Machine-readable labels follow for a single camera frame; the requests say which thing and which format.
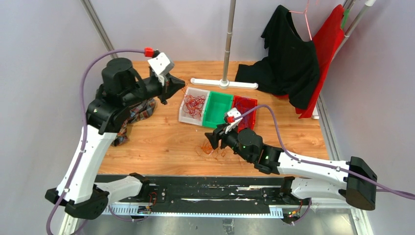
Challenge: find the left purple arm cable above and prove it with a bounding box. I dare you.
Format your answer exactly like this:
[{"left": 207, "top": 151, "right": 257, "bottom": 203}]
[{"left": 45, "top": 47, "right": 154, "bottom": 235}]

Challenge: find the pink clothes hanger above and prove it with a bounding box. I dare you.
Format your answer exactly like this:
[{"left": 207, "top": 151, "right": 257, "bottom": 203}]
[{"left": 289, "top": 0, "right": 313, "bottom": 41}]

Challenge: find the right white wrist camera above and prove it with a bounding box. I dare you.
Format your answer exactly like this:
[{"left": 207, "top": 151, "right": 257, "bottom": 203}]
[{"left": 224, "top": 107, "right": 242, "bottom": 134}]

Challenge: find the red t-shirt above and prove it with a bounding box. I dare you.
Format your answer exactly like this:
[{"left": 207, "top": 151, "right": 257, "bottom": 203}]
[{"left": 295, "top": 5, "right": 344, "bottom": 118}]

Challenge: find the red plastic bin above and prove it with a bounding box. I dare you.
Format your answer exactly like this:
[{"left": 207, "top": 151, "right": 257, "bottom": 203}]
[{"left": 232, "top": 95, "right": 259, "bottom": 132}]

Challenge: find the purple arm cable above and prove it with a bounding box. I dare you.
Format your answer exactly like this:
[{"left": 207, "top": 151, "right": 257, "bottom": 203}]
[
  {"left": 226, "top": 104, "right": 415, "bottom": 200},
  {"left": 45, "top": 47, "right": 154, "bottom": 235}
]

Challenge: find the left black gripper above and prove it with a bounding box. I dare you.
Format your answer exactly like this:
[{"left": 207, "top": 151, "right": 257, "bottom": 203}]
[{"left": 123, "top": 72, "right": 186, "bottom": 107}]

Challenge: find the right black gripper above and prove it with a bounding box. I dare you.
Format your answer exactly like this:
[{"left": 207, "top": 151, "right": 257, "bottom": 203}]
[{"left": 205, "top": 122, "right": 252, "bottom": 163}]

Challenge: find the black t-shirt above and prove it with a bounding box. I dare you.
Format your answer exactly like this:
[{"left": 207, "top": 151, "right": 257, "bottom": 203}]
[{"left": 235, "top": 5, "right": 320, "bottom": 109}]

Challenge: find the green clothes hanger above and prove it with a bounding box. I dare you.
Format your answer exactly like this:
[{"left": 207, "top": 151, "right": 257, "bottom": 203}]
[{"left": 340, "top": 9, "right": 350, "bottom": 29}]

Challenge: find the aluminium frame rail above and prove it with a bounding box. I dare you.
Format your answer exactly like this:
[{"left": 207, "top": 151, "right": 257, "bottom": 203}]
[{"left": 81, "top": 0, "right": 119, "bottom": 76}]

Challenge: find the green plastic bin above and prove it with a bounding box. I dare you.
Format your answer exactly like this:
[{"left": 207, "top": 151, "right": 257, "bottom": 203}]
[{"left": 202, "top": 92, "right": 234, "bottom": 129}]

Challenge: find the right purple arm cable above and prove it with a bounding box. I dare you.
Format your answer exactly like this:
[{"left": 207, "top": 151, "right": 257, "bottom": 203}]
[{"left": 226, "top": 104, "right": 415, "bottom": 200}]

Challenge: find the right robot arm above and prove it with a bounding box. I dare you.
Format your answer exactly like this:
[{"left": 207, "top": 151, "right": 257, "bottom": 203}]
[{"left": 205, "top": 125, "right": 377, "bottom": 211}]

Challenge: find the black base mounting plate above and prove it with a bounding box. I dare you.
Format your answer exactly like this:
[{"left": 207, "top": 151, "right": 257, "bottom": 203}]
[{"left": 87, "top": 175, "right": 309, "bottom": 215}]

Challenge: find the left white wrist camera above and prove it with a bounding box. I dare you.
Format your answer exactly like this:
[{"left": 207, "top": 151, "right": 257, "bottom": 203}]
[{"left": 147, "top": 52, "right": 175, "bottom": 76}]

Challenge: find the red purple wire bundle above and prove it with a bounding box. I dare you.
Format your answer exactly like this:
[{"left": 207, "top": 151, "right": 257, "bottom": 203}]
[{"left": 194, "top": 141, "right": 228, "bottom": 162}]

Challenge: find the plaid flannel shirt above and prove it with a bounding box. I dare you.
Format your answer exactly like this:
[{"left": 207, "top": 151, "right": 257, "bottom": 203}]
[{"left": 111, "top": 98, "right": 157, "bottom": 147}]

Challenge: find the white garment rack stand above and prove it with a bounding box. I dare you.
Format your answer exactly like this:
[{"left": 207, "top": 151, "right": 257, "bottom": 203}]
[{"left": 190, "top": 0, "right": 258, "bottom": 90}]

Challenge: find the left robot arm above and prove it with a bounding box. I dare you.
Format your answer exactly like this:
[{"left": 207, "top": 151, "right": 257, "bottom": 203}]
[{"left": 45, "top": 53, "right": 185, "bottom": 220}]

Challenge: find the white plastic bin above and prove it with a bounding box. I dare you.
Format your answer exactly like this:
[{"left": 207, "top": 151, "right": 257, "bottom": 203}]
[{"left": 178, "top": 86, "right": 210, "bottom": 126}]

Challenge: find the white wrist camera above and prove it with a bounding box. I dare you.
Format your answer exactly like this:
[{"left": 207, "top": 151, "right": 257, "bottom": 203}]
[
  {"left": 224, "top": 107, "right": 242, "bottom": 134},
  {"left": 147, "top": 52, "right": 175, "bottom": 76}
]

